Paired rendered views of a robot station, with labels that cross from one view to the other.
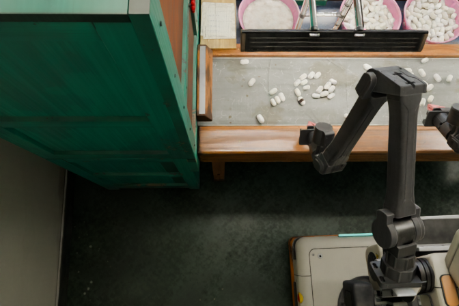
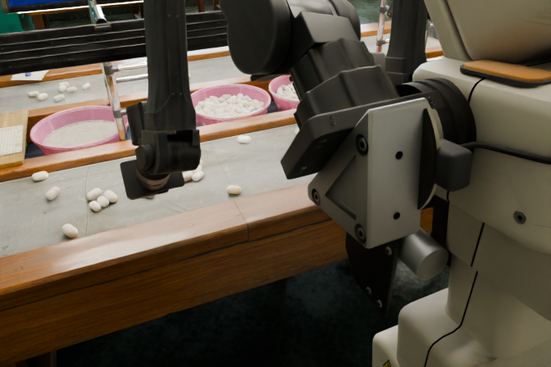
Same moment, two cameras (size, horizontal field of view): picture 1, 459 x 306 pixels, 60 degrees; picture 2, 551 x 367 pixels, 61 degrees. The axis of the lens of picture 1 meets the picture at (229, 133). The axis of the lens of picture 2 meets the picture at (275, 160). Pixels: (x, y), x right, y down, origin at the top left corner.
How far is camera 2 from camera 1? 1.01 m
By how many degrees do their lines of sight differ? 44
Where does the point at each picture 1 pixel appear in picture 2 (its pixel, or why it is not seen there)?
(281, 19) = (105, 132)
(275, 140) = (100, 246)
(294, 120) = (138, 219)
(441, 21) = not seen: hidden behind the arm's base
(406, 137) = not seen: outside the picture
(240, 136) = (20, 262)
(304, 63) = not seen: hidden behind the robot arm
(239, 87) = (29, 206)
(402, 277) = (361, 88)
